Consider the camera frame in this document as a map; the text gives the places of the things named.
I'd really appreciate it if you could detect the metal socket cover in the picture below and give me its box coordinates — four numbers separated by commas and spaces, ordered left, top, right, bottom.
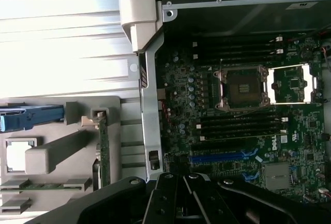
263, 64, 319, 105

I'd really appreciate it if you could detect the CPU socket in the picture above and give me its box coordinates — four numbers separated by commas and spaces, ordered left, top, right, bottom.
213, 65, 269, 113

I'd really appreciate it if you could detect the black RAM slot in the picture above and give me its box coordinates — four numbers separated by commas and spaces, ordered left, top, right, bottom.
200, 115, 282, 122
200, 127, 289, 134
192, 50, 284, 57
192, 43, 284, 51
192, 37, 284, 44
192, 56, 279, 64
196, 121, 282, 128

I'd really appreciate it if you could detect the thin socket locking lever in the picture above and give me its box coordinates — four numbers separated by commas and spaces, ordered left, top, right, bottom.
219, 58, 228, 81

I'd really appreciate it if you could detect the silver CPU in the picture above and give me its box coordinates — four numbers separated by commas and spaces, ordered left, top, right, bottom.
6, 142, 29, 172

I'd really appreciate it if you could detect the green RAM stick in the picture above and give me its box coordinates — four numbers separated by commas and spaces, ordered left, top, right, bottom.
0, 183, 86, 191

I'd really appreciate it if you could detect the green Dell motherboard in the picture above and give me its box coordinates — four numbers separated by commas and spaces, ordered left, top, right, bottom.
157, 35, 331, 204

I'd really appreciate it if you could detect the hard disk drive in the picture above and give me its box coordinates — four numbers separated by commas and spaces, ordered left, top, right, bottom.
0, 104, 64, 133

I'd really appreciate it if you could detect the open black PC case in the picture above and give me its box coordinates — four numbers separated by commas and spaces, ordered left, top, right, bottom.
118, 0, 331, 209

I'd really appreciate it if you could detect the blue expansion slot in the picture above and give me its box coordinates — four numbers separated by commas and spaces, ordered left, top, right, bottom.
189, 150, 260, 165

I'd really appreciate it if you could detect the silver chipset heatsink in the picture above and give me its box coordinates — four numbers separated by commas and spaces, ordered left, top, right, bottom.
262, 162, 291, 191

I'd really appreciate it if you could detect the grey parts rack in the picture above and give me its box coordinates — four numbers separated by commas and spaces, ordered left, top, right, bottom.
0, 96, 122, 224

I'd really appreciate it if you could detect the long black expansion slot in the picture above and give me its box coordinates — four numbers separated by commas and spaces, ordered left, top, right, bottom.
190, 142, 243, 154

